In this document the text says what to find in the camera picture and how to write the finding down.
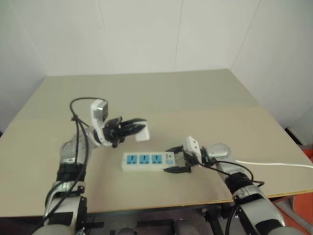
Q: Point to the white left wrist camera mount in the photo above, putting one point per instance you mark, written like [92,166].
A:
[96,122]

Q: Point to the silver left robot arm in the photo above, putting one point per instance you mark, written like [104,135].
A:
[71,156]

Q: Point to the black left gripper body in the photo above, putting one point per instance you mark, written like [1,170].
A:
[112,129]

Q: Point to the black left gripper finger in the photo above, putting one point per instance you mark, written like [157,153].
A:
[133,121]
[130,131]

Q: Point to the orange object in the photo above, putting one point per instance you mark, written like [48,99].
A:
[304,213]

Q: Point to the black table frame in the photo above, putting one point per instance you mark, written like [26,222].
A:
[215,218]

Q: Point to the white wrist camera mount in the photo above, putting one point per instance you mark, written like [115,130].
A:
[96,122]
[192,144]

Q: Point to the white power strip blue sockets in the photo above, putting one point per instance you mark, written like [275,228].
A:
[146,166]

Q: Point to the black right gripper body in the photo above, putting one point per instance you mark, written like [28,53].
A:
[190,161]

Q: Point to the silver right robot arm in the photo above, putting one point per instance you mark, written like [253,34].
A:
[254,203]

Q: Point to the dark rounded shape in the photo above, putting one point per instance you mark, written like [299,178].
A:
[127,231]

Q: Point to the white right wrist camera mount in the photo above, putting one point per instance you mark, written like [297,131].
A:
[192,144]

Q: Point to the white charger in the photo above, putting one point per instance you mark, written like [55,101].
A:
[143,135]

